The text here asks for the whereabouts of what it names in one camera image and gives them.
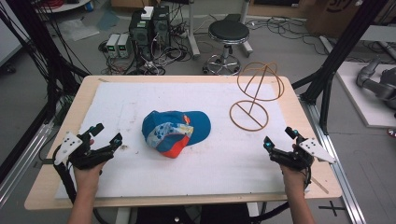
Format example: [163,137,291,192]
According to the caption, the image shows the black round stool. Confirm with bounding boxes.
[202,19,251,77]

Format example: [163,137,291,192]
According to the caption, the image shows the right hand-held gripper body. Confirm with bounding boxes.
[269,137,338,172]

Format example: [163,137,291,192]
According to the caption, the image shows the white foam sheet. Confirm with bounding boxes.
[54,81,310,201]

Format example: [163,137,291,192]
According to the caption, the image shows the blue and orange cap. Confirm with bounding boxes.
[141,109,212,160]

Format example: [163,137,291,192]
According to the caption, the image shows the white box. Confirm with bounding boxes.
[140,6,155,21]

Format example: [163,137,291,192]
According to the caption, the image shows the loose black floor cables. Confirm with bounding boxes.
[245,16,326,56]

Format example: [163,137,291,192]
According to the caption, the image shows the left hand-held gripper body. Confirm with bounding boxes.
[53,131,115,171]

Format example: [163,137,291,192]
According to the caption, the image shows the white platform board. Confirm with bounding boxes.
[335,60,396,129]

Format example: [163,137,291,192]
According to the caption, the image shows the black sleeved gripper cable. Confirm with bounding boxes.
[51,144,78,205]

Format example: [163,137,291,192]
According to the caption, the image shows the cardboard box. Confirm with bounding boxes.
[305,0,396,39]

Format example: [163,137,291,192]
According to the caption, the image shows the thin wooden stick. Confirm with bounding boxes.
[310,175,330,195]

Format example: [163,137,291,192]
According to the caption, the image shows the black frame post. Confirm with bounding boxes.
[291,0,389,135]
[5,0,82,96]

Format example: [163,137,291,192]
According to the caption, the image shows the grey power supply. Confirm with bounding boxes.
[105,33,121,59]
[117,33,133,59]

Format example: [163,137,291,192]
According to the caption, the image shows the black computer tower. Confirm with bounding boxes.
[128,10,154,62]
[151,5,172,49]

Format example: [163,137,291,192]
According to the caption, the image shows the person's right hand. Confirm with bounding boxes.
[279,163,308,191]

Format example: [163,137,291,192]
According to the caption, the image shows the clear plastic sheet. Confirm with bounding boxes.
[58,18,101,42]

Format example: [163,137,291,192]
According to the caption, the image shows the aluminium rail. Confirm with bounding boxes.
[0,121,54,208]
[299,98,368,224]

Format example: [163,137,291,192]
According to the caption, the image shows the tangle of floor cables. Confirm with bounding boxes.
[98,29,195,77]

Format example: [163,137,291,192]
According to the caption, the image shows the white stand leg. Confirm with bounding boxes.
[186,0,202,61]

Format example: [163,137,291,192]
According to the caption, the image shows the copper wire hat stand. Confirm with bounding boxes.
[229,61,286,133]

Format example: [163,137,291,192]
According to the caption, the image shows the person's left hand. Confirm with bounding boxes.
[73,160,107,192]

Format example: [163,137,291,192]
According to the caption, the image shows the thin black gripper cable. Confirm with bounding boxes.
[302,167,313,191]

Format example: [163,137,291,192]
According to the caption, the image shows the white table leg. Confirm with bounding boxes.
[114,206,133,224]

